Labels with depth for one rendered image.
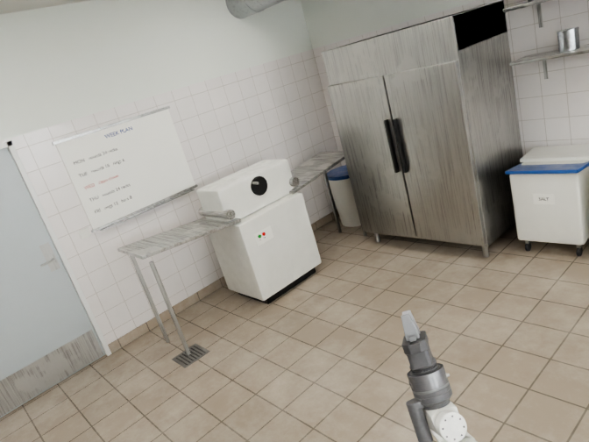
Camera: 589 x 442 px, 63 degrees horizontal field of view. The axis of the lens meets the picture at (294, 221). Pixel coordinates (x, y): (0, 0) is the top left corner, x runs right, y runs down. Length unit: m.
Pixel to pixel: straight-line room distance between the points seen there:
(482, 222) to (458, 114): 0.94
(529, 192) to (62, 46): 4.06
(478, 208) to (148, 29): 3.40
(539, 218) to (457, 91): 1.25
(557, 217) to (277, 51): 3.42
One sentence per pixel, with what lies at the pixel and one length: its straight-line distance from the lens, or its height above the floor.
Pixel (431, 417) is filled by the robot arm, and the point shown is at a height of 1.27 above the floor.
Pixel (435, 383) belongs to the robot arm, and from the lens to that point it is 1.19.
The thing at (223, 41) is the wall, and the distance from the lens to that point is 5.43.
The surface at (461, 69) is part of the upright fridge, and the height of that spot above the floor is 1.65.
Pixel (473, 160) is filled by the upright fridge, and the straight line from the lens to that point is 4.18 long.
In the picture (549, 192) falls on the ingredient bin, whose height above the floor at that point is 0.58.
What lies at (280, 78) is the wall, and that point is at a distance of 5.80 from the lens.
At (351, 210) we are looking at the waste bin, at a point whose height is 0.21.
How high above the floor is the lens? 2.10
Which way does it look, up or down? 18 degrees down
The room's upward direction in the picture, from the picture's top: 16 degrees counter-clockwise
